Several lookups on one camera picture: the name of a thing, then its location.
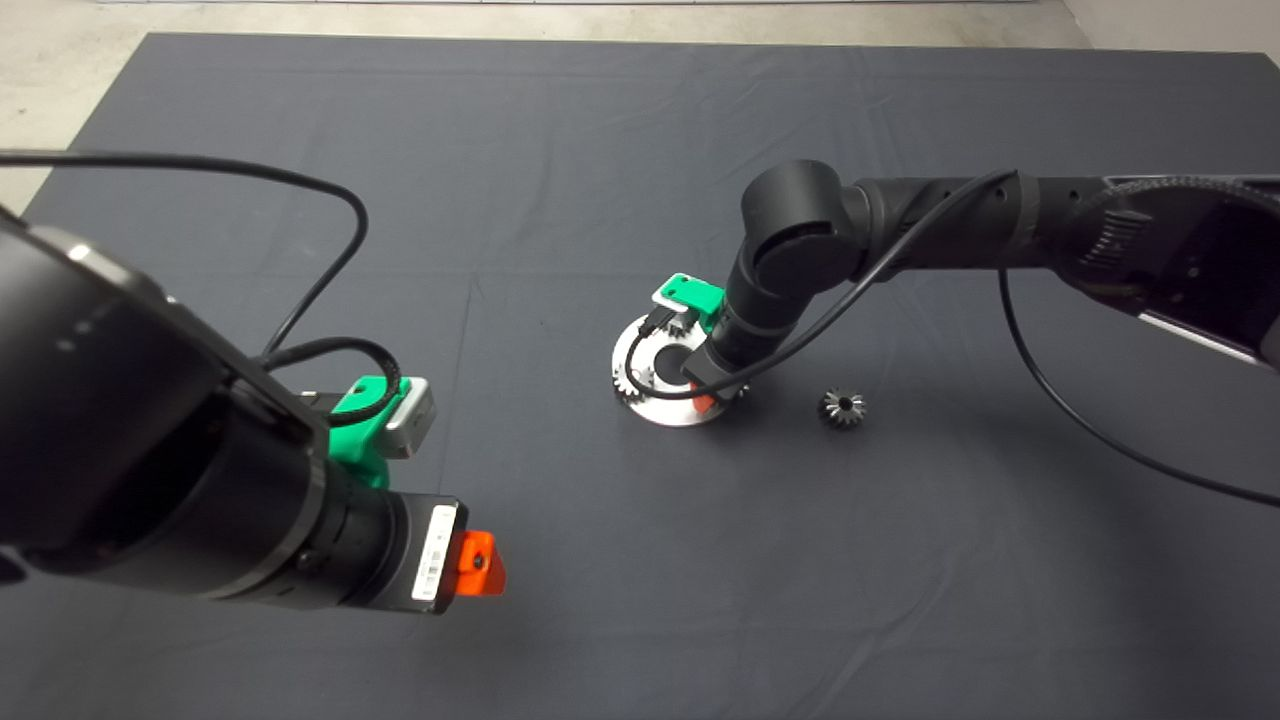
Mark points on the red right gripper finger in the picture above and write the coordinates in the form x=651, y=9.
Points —
x=706, y=403

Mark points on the dark grey table cloth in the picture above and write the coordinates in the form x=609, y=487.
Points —
x=640, y=600

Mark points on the dark steel gear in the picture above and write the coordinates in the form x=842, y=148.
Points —
x=842, y=412

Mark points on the green right camera mount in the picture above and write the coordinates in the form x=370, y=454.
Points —
x=700, y=295

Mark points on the silver camera box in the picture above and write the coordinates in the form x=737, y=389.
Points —
x=665, y=302
x=412, y=420

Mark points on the green left camera mount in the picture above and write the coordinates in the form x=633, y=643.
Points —
x=355, y=445

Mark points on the silver left camera box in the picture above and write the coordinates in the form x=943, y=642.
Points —
x=412, y=420

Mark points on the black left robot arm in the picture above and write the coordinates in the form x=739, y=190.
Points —
x=150, y=450

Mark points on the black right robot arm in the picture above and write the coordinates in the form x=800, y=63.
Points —
x=800, y=230

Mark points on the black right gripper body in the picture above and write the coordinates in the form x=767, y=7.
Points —
x=718, y=370

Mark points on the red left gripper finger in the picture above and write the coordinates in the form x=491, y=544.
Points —
x=478, y=562

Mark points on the larger steel gear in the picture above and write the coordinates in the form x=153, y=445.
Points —
x=740, y=391

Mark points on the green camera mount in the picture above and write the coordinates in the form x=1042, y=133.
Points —
x=355, y=445
x=700, y=295

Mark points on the round metal plate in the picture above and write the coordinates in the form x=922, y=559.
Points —
x=660, y=410

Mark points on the silver right camera box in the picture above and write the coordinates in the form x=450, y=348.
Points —
x=665, y=302

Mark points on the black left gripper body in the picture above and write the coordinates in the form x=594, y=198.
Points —
x=425, y=550

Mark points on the small steel gear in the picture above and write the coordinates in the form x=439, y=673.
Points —
x=678, y=325
x=640, y=385

